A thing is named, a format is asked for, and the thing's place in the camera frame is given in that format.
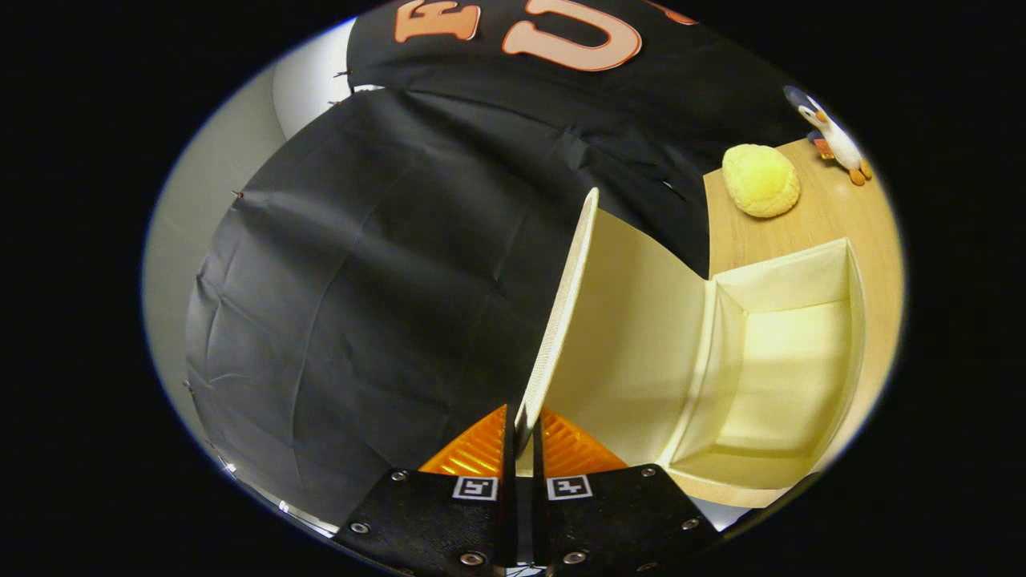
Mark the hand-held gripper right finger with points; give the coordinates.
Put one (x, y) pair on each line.
(537, 513)

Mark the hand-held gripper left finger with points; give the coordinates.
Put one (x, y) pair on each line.
(509, 513)

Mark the cream fabric storage box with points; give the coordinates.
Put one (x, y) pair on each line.
(633, 336)

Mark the yellow bread plush toy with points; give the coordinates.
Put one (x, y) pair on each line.
(761, 180)

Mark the blue white penguin plush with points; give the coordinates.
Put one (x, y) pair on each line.
(834, 136)

